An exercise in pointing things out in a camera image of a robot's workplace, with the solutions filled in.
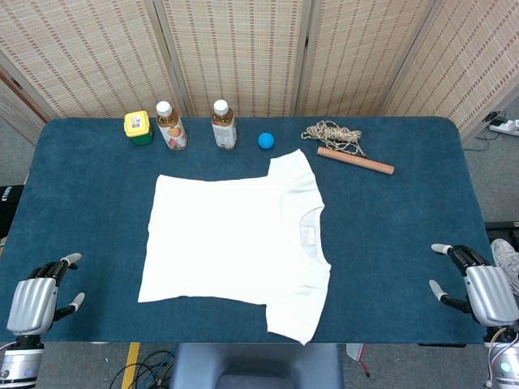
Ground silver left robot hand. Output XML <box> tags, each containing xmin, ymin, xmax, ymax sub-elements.
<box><xmin>6</xmin><ymin>252</ymin><xmax>86</xmax><ymax>337</ymax></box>

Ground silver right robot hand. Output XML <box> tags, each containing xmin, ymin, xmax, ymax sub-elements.
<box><xmin>428</xmin><ymin>242</ymin><xmax>519</xmax><ymax>327</ymax></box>

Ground white T-shirt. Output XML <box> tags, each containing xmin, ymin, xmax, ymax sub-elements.
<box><xmin>137</xmin><ymin>147</ymin><xmax>333</xmax><ymax>346</ymax></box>

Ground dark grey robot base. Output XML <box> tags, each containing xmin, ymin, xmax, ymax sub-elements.
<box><xmin>169</xmin><ymin>343</ymin><xmax>345</xmax><ymax>389</ymax></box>

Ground white sneaker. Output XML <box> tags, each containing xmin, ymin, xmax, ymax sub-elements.
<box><xmin>490</xmin><ymin>237</ymin><xmax>519</xmax><ymax>297</ymax></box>

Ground black metal stand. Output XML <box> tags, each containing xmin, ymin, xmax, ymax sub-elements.
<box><xmin>484</xmin><ymin>220</ymin><xmax>519</xmax><ymax>244</ymax></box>

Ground black bag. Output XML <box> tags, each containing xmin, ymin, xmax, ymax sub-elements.
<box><xmin>0</xmin><ymin>185</ymin><xmax>26</xmax><ymax>240</ymax></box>

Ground blue table cloth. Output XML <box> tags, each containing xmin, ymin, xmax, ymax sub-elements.
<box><xmin>0</xmin><ymin>116</ymin><xmax>514</xmax><ymax>345</ymax></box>

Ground white power strip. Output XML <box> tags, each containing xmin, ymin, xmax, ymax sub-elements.
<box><xmin>488</xmin><ymin>117</ymin><xmax>519</xmax><ymax>137</ymax></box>

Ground brown cardboard tube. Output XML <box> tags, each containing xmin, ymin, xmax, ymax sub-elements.
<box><xmin>316</xmin><ymin>146</ymin><xmax>396</xmax><ymax>176</ymax></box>

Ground green jar with yellow lid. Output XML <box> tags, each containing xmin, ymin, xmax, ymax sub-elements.
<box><xmin>123</xmin><ymin>110</ymin><xmax>155</xmax><ymax>147</ymax></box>

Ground tea bottle with fruit label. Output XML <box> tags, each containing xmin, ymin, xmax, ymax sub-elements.
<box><xmin>156</xmin><ymin>100</ymin><xmax>188</xmax><ymax>152</ymax></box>

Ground tea bottle with text label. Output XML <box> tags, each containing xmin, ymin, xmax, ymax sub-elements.
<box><xmin>211</xmin><ymin>99</ymin><xmax>238</xmax><ymax>150</ymax></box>

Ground woven bamboo folding screen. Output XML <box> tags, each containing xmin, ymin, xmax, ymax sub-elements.
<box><xmin>0</xmin><ymin>0</ymin><xmax>519</xmax><ymax>141</ymax></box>

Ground black floor cables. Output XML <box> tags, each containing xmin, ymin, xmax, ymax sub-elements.
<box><xmin>109</xmin><ymin>350</ymin><xmax>178</xmax><ymax>389</ymax></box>

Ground beige rope bundle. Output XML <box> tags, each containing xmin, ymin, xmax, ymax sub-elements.
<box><xmin>300</xmin><ymin>120</ymin><xmax>367</xmax><ymax>158</ymax></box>

